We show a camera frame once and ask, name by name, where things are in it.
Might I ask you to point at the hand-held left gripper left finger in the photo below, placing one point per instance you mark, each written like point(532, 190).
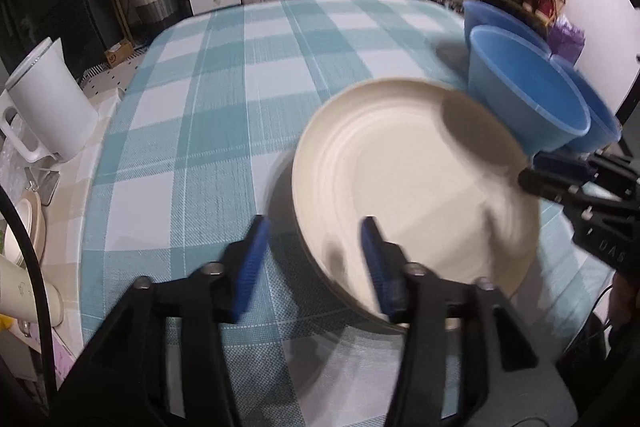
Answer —
point(250, 267)

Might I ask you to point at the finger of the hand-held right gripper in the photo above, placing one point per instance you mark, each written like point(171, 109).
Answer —
point(555, 163)
point(545, 184)

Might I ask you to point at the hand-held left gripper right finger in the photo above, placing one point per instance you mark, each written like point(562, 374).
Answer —
point(377, 267)

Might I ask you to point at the cream plate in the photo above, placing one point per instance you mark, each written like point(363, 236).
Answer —
point(400, 187)

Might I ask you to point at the purple plastic bag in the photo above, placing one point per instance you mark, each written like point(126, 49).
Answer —
point(567, 39)

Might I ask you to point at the teal checked tablecloth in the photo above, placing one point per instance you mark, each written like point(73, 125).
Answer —
point(225, 107)

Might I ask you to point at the beige checked tablecloth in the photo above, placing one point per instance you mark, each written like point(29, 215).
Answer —
point(75, 207)

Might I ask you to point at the pile of floor shoes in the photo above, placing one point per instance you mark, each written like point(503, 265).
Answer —
point(445, 2)

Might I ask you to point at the metal stand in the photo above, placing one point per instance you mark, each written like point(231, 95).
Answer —
point(47, 189)

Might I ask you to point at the cream dish stack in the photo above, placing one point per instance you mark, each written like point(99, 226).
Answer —
point(30, 227)

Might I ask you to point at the white cup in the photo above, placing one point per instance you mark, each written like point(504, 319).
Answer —
point(25, 287)

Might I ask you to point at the black and white patterned rug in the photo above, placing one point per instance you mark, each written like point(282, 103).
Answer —
point(110, 74)

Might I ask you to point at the small floor cardboard box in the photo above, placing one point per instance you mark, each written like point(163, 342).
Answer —
point(119, 54)

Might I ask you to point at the white electric kettle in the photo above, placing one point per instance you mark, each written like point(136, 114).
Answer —
point(50, 107)

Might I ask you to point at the clear plastic wrap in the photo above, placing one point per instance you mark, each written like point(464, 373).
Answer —
point(15, 142)

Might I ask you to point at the woven laundry basket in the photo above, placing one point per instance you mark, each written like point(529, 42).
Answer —
point(152, 2)

